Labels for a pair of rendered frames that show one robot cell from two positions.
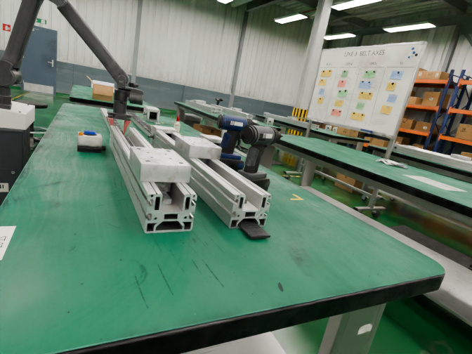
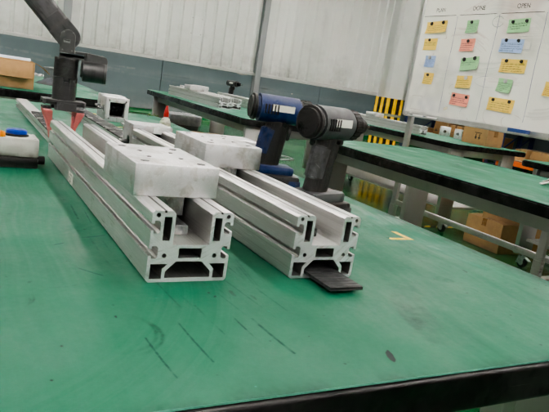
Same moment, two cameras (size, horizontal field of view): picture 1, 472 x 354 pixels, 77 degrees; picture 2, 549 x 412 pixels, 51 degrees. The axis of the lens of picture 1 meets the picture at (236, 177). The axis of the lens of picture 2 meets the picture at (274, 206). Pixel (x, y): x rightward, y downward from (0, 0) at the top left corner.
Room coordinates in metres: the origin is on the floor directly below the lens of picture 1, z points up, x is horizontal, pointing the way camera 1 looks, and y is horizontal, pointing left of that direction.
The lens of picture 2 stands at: (-0.10, 0.03, 1.02)
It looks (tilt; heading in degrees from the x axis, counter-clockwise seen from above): 12 degrees down; 0
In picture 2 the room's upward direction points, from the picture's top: 9 degrees clockwise
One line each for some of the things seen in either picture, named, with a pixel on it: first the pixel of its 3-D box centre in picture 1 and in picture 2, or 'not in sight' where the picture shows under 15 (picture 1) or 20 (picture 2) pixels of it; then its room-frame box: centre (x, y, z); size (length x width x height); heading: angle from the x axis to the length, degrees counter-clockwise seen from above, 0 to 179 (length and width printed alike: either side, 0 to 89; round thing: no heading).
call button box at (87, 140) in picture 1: (92, 142); (20, 149); (1.08, 0.56, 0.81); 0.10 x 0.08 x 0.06; 120
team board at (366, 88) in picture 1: (345, 126); (479, 124); (3.95, -1.28, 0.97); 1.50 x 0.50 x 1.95; 29
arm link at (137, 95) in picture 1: (130, 90); (83, 56); (1.41, 0.56, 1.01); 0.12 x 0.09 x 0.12; 109
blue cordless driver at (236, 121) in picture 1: (238, 144); (287, 147); (1.21, 0.02, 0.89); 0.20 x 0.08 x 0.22; 107
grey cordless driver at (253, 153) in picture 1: (260, 159); (332, 167); (0.98, -0.07, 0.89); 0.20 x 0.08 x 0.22; 141
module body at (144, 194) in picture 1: (138, 161); (111, 176); (0.90, 0.31, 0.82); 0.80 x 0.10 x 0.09; 30
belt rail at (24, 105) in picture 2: (108, 119); (35, 117); (1.84, 0.85, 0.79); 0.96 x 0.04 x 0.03; 30
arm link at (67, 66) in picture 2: (122, 95); (68, 68); (1.39, 0.59, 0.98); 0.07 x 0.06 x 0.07; 109
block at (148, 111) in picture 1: (150, 114); (111, 108); (2.26, 0.73, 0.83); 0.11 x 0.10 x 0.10; 119
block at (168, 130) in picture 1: (161, 137); (141, 141); (1.38, 0.38, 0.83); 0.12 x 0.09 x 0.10; 120
